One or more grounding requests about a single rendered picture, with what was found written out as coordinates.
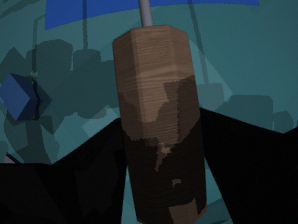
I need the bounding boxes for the blue block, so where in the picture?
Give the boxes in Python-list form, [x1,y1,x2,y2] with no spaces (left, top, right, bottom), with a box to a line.
[0,72,45,121]

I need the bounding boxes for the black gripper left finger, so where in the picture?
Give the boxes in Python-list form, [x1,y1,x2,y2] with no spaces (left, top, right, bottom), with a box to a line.
[0,119,126,224]

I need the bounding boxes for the blue flat strip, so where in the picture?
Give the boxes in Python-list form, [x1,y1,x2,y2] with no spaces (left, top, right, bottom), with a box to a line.
[45,0,259,30]

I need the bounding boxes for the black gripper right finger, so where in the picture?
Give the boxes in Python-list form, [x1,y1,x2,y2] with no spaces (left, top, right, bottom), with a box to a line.
[200,108,298,224]

